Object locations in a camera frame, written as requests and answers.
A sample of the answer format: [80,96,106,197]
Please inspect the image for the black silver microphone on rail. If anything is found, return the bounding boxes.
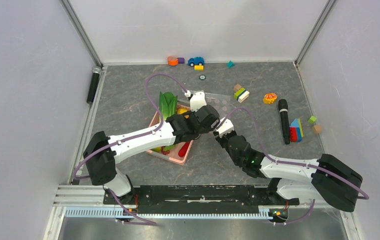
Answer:
[86,66,102,104]

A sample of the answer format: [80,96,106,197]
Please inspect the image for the yellow toy block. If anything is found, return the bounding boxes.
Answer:
[194,65,204,71]

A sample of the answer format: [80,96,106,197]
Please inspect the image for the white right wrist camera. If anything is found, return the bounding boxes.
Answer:
[215,118,234,138]

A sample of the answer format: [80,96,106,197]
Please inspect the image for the green toy bok choy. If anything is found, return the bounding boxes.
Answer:
[159,92,178,121]

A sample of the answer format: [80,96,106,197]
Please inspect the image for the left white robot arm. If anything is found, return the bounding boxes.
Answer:
[83,105,220,204]

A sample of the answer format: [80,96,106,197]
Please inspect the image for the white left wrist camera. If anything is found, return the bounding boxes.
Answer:
[189,91,207,112]

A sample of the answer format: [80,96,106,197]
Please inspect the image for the small wooden cube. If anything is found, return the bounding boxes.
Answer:
[312,124,323,134]

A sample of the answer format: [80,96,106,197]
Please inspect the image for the red toy chili pepper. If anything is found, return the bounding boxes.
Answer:
[178,141,191,158]

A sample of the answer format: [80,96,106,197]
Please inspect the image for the green white stacked toy bricks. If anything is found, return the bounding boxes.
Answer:
[233,84,250,103]

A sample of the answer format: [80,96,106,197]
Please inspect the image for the yellow butterfly toy brick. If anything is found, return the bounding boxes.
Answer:
[263,93,278,104]

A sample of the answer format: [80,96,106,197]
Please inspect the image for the black toy microphone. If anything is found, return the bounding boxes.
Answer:
[278,99,290,145]

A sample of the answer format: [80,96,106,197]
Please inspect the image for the yellow toy squash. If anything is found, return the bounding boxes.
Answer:
[176,108,188,115]

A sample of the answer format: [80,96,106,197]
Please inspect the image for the purple toy block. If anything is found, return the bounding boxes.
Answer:
[177,57,185,64]

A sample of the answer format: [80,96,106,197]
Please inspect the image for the teal toy triangle block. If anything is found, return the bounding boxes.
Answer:
[227,61,235,68]

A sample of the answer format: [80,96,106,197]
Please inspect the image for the orange toy block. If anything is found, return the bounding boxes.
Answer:
[167,56,179,66]

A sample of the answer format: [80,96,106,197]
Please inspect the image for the small green cube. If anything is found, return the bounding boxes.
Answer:
[308,115,317,124]

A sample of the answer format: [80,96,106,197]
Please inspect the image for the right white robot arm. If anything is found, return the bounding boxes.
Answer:
[213,130,363,213]

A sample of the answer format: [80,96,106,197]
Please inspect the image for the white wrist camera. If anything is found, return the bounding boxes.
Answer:
[215,118,234,138]
[189,91,207,112]

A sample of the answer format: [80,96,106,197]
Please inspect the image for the pink perforated plastic basket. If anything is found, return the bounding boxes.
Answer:
[146,102,193,166]

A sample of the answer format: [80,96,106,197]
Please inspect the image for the blue toy car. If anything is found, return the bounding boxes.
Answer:
[187,56,205,67]

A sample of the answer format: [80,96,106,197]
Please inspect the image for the clear dotted zip top bag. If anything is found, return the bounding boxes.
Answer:
[185,90,232,118]

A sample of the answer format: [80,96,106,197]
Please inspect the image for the red blue toy brick house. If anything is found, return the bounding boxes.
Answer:
[290,118,304,143]

